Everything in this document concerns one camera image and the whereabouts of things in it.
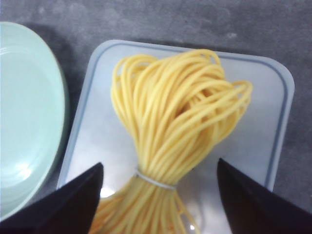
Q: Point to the silver digital kitchen scale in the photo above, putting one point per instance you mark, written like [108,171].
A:
[254,146]

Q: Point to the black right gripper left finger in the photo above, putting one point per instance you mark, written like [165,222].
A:
[68,210]

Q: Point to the light green plate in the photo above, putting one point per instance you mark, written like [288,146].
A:
[34,115]

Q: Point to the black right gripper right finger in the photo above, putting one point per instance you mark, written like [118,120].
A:
[252,209]

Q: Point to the yellow vermicelli noodle bundle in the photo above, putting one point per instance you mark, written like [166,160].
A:
[176,109]

